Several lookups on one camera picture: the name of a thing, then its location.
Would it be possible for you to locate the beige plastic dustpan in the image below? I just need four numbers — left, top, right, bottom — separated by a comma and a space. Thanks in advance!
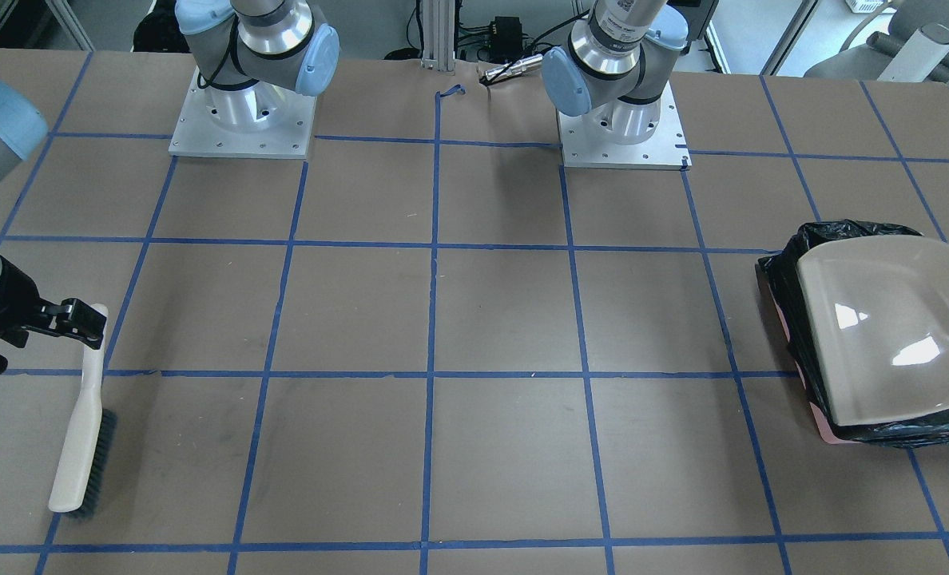
797, 234, 949, 426

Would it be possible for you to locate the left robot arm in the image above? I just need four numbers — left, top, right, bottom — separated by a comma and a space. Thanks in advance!
541, 1, 689, 145

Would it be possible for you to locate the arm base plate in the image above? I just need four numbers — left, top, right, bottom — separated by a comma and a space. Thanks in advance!
169, 69, 318, 160
556, 82, 693, 171

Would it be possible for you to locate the aluminium frame post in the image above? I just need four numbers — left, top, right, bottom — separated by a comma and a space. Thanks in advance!
417, 0, 457, 75

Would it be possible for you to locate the beige hand brush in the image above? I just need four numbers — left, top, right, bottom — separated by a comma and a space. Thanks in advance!
48, 338, 117, 520

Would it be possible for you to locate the silver cable connector plug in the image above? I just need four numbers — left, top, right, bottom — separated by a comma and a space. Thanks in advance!
478, 54, 543, 86

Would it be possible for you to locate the black trash bag bin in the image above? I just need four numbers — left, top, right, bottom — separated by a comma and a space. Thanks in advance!
756, 220, 949, 448

